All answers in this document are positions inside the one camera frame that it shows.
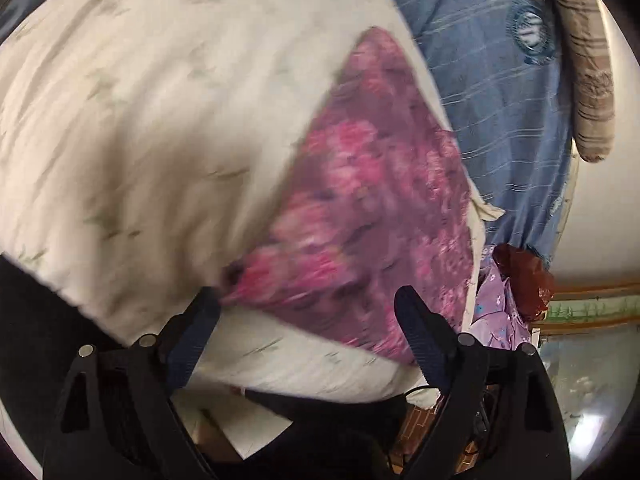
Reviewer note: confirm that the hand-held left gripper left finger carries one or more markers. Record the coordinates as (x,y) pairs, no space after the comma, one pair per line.
(192,342)

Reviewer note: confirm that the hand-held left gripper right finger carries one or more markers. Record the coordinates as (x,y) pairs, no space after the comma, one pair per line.
(421,342)

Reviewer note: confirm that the purple floral garment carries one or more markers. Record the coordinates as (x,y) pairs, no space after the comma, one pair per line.
(375,200)

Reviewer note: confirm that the light purple floral cloth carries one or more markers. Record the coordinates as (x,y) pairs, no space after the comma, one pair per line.
(495,310)

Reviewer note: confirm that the red plastic bag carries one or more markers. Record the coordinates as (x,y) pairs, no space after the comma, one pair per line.
(525,275)

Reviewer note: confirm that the dark cloth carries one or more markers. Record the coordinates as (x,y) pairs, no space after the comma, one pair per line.
(30,310)

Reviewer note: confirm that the white leaf-print bedsheet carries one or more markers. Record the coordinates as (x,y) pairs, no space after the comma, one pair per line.
(150,135)

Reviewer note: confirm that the blue plaid blanket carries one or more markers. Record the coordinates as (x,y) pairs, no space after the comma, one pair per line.
(500,135)

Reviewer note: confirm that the brown striped cloth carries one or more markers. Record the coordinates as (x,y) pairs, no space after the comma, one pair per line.
(585,60)

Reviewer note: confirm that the grey striped cloth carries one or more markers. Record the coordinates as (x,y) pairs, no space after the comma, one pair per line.
(25,7)

